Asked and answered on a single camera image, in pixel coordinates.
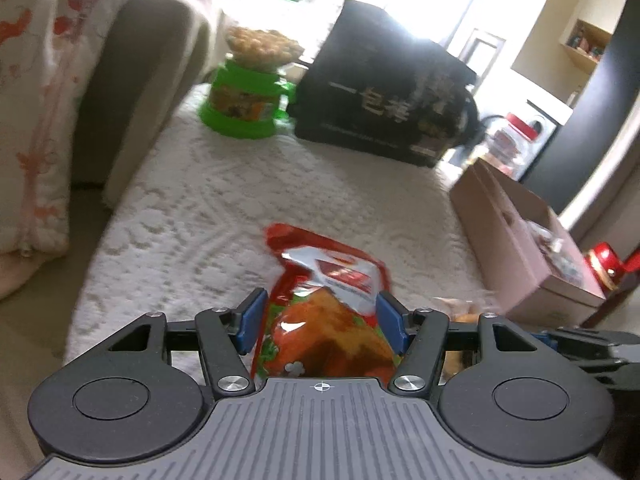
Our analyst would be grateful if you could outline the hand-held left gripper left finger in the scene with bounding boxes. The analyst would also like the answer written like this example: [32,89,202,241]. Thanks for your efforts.
[107,287,268,396]

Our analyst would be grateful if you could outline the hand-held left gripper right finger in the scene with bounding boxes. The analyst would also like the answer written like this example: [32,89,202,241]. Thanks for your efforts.
[375,290,536,396]

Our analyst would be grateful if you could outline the red snack packet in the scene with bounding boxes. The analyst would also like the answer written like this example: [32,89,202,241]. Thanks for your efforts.
[252,222,404,381]

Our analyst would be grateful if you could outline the cardboard box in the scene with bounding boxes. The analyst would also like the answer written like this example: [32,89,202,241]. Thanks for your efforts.
[449,157,607,329]

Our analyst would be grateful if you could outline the red thermos bottle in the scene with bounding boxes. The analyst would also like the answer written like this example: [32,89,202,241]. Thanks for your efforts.
[584,242,640,294]

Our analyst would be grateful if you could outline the clear wrapped snack packet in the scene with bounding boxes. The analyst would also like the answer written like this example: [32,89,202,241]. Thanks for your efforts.
[527,217,587,283]

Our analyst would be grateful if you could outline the white textured mat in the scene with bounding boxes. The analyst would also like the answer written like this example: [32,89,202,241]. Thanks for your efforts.
[65,82,501,361]

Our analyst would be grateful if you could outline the clear jar with red lid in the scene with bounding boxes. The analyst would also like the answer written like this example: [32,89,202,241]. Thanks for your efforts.
[470,112,544,181]

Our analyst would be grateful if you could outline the grey washing machine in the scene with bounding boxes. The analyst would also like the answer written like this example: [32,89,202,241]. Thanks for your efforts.
[525,100,573,153]

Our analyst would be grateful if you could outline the green snack jar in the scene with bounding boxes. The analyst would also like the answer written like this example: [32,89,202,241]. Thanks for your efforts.
[199,0,306,141]

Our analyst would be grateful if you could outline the black gift box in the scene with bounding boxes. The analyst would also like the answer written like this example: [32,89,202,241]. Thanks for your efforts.
[294,0,473,168]

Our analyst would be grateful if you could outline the beige sofa cushion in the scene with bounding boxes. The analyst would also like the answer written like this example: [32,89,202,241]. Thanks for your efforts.
[70,0,227,207]

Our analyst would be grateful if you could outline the framed picture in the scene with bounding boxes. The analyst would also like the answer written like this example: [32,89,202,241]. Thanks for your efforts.
[462,27,506,81]

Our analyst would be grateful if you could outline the floral blanket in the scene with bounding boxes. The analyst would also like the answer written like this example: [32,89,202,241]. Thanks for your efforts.
[0,0,132,301]

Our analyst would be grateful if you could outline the wooden wall shelf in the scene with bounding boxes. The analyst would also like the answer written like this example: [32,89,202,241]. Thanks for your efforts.
[560,19,614,64]

